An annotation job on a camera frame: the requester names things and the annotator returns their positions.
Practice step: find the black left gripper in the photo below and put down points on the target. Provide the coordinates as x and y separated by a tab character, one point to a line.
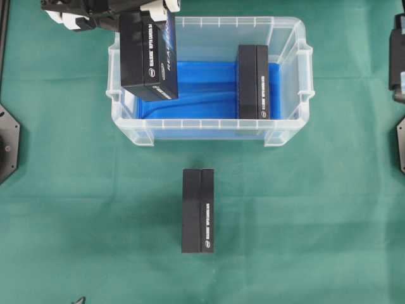
82	16

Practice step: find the black realsense box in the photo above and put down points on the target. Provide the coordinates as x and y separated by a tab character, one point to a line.
148	56
253	82
198	211

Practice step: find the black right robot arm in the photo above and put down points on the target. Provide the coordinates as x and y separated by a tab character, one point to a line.
396	59

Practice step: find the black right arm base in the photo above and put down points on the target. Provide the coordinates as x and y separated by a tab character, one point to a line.
400	129

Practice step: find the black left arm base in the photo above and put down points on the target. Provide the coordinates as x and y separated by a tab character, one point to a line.
10	138

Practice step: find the clear plastic storage bin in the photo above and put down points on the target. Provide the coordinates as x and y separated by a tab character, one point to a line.
216	39

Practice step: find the blue cloth bin liner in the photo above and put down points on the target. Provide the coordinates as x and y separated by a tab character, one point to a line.
207	108

